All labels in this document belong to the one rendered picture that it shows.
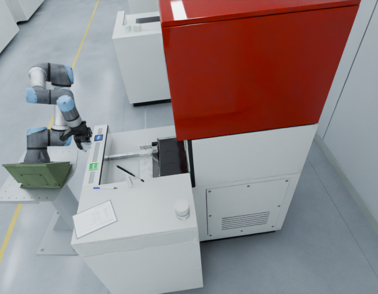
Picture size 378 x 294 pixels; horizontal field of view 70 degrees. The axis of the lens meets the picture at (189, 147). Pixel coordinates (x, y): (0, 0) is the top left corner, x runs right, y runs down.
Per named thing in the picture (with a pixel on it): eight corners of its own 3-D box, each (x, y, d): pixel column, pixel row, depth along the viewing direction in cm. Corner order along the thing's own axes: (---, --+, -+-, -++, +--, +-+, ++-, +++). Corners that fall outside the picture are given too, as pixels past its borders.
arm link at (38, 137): (26, 147, 178) (26, 126, 178) (49, 147, 184) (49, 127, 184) (25, 147, 167) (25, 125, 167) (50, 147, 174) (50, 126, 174)
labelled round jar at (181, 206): (189, 208, 139) (188, 198, 133) (191, 220, 134) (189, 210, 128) (175, 210, 139) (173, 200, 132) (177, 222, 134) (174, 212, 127)
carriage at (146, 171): (152, 146, 190) (151, 143, 188) (153, 188, 164) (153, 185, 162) (141, 147, 190) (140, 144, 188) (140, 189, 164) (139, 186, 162)
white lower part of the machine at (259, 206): (252, 163, 285) (262, 98, 227) (279, 234, 227) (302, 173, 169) (186, 171, 282) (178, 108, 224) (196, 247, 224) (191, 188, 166)
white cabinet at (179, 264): (188, 186, 268) (181, 124, 210) (203, 291, 200) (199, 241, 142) (124, 195, 266) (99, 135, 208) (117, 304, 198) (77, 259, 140)
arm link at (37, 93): (26, 57, 162) (24, 87, 126) (47, 59, 167) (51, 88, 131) (27, 76, 167) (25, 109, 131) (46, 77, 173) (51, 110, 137)
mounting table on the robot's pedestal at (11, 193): (3, 212, 179) (-8, 200, 169) (33, 161, 210) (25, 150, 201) (69, 212, 175) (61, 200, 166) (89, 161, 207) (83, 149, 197)
